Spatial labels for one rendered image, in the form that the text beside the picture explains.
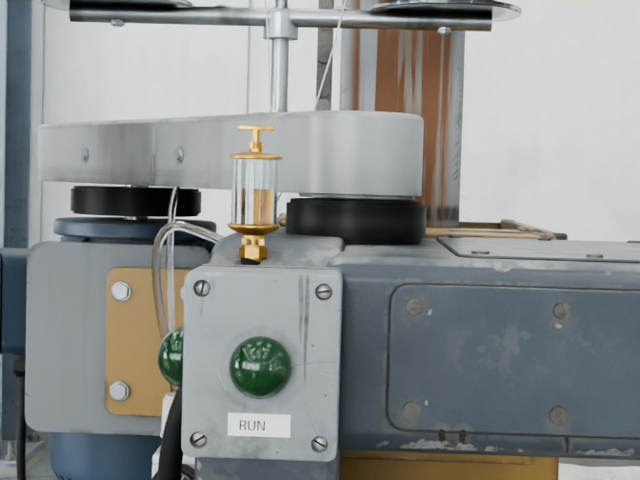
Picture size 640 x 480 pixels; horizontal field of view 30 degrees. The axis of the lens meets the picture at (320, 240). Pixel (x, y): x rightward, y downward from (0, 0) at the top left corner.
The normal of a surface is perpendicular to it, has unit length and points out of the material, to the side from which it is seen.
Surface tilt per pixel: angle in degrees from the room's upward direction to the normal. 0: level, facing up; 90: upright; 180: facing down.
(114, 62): 90
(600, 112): 90
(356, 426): 90
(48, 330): 90
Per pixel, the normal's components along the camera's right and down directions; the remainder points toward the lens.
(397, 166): 0.57, 0.06
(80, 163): -0.80, 0.01
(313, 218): -0.60, 0.03
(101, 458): -0.17, 0.07
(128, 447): 0.10, 0.07
